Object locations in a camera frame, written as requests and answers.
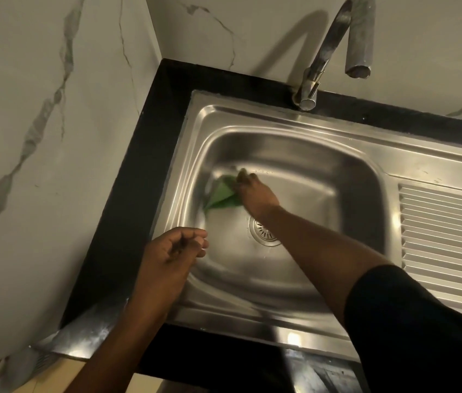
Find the person's left hand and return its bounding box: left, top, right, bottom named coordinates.
left=135, top=227, right=210, bottom=312

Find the person's right hand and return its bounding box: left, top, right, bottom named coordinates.
left=231, top=168, right=281, bottom=219

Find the green scrub pad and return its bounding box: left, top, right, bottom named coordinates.
left=203, top=175, right=243, bottom=212

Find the person's left forearm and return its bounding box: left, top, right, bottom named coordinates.
left=64, top=296, right=174, bottom=393

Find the person's right forearm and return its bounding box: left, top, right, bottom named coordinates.
left=255, top=205, right=395, bottom=324

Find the round sink drain strainer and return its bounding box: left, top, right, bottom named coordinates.
left=249, top=217, right=281, bottom=247

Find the stainless steel sink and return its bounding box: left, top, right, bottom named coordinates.
left=152, top=89, right=462, bottom=362

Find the chrome faucet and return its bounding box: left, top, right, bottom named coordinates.
left=294, top=0, right=377, bottom=112

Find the black sleeve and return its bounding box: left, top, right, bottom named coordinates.
left=343, top=264, right=462, bottom=393

